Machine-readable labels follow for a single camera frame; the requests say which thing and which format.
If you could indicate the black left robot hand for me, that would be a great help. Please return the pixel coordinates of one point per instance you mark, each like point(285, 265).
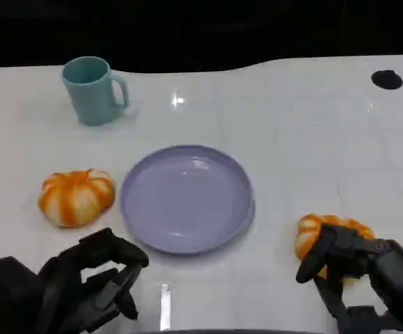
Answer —
point(83, 278)

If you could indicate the orange and white toy bread roll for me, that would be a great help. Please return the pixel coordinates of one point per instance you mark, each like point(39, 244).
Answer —
point(77, 198)
point(307, 240)

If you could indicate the pale green mug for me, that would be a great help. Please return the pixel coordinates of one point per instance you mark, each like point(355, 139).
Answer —
point(88, 94)

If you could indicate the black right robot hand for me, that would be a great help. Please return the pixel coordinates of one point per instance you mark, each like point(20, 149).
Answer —
point(368, 271)

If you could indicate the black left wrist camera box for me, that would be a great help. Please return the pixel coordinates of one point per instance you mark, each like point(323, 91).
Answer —
point(8, 295)

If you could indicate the lilac plate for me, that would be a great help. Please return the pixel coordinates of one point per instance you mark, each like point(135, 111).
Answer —
point(187, 200)

